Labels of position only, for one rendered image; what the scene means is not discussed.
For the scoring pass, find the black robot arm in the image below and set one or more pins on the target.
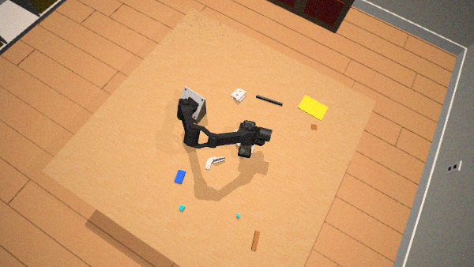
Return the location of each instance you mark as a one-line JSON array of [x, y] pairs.
[[248, 134]]

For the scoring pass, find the blue rectangular block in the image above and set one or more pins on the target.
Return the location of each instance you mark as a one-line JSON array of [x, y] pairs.
[[179, 177]]

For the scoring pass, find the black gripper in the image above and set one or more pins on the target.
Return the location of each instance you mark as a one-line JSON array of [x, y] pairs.
[[245, 150]]

